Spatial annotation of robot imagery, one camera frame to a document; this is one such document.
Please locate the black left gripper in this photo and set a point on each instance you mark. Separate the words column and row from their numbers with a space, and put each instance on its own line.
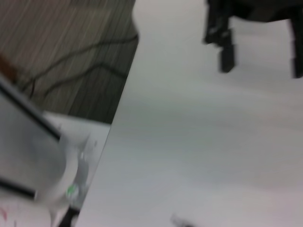
column 260, row 9

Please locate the white pen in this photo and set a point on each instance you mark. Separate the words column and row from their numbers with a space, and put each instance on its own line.
column 182, row 221

